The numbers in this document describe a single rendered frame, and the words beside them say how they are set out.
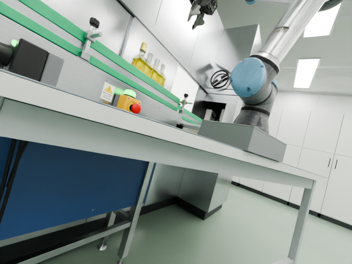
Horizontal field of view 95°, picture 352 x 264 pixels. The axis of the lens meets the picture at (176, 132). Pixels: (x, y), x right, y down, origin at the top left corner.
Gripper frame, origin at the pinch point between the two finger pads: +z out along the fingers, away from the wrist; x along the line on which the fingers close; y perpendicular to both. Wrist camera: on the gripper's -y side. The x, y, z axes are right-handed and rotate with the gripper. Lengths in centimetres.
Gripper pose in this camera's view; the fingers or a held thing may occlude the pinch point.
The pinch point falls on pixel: (190, 23)
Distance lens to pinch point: 104.8
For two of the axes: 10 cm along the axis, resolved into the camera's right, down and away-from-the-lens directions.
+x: 5.1, 1.8, 8.4
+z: -5.4, 8.3, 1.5
